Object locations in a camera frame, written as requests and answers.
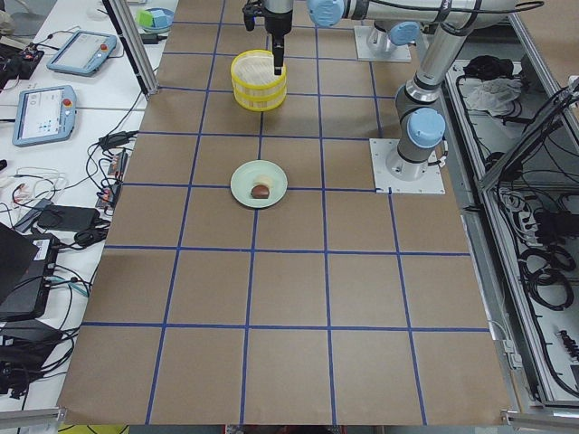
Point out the black laptop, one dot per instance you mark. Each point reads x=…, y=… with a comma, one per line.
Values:
x=27, y=263

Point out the upper blue teach pendant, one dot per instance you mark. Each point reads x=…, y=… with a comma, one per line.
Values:
x=83, y=54

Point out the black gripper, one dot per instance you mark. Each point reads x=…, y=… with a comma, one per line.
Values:
x=278, y=22

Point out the aluminium frame post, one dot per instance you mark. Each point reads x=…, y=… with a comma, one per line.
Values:
x=126, y=29

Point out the light green plate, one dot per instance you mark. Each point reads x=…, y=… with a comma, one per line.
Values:
x=242, y=182

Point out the white bun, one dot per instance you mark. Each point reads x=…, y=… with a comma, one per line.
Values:
x=263, y=180

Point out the black power adapter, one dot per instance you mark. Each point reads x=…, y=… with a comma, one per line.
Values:
x=67, y=218

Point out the brown bun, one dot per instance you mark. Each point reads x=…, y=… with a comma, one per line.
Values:
x=260, y=192

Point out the lower blue teach pendant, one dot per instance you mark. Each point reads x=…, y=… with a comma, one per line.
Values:
x=44, y=116

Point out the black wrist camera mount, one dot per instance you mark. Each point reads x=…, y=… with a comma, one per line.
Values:
x=251, y=11

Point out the yellow steamer bottom layer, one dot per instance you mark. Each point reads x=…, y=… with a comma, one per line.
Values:
x=260, y=103

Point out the yellow steamer top layer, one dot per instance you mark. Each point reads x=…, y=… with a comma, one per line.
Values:
x=253, y=74

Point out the blue teach pendant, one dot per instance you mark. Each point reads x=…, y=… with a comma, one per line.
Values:
x=44, y=116
x=83, y=54

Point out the blue bowl with blocks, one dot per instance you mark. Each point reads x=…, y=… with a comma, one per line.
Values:
x=155, y=19

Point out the white cloth bundle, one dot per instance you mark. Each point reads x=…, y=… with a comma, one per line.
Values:
x=496, y=97

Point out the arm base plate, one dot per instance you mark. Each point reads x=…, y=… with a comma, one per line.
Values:
x=373, y=44
x=392, y=174

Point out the yellow steamer layer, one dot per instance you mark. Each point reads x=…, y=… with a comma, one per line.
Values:
x=260, y=103
x=253, y=74

